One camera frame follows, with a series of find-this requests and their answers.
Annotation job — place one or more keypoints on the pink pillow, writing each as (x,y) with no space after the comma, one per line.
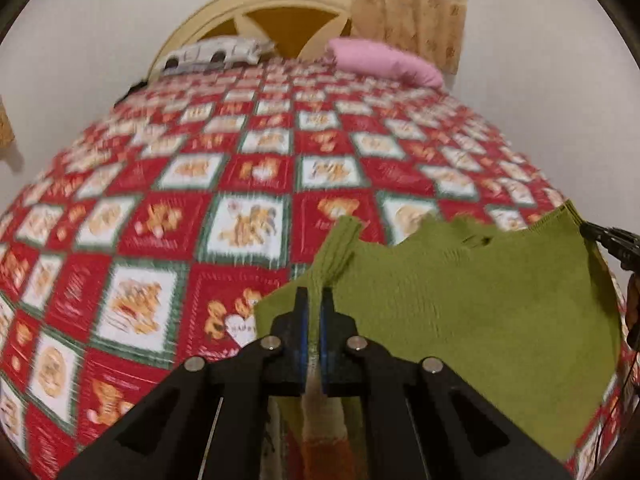
(385,60)

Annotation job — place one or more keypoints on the dark cloth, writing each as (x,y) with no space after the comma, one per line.
(135,89)

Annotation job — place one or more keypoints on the green orange striped knit sweater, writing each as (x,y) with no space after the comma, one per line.
(450,300)

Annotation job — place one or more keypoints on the red checked printed blanket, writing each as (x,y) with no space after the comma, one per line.
(200,210)

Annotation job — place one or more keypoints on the white car print pillow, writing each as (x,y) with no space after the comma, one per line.
(215,52)

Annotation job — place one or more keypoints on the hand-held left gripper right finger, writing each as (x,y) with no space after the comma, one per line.
(326,332)

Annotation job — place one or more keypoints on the cream and brown bed headboard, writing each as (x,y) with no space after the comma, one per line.
(280,35)

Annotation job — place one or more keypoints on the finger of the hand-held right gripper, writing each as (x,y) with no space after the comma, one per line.
(630,257)
(612,235)

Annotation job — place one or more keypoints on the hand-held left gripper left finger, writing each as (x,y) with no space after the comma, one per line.
(301,332)

